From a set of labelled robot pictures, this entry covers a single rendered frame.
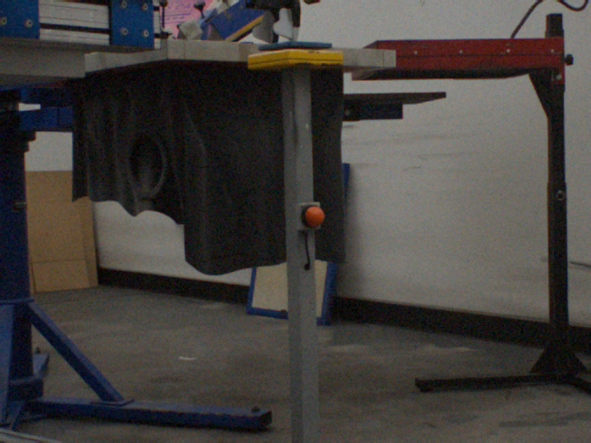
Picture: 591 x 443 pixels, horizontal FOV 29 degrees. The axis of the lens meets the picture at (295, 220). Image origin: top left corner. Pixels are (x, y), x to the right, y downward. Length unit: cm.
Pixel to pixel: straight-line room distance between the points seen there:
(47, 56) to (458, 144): 310
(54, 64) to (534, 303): 299
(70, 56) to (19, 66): 10
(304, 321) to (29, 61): 70
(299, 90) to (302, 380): 54
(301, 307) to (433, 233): 282
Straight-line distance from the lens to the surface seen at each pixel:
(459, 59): 352
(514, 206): 460
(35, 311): 357
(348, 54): 247
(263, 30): 240
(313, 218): 210
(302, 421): 218
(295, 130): 213
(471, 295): 480
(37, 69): 189
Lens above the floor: 75
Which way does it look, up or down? 3 degrees down
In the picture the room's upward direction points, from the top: 2 degrees counter-clockwise
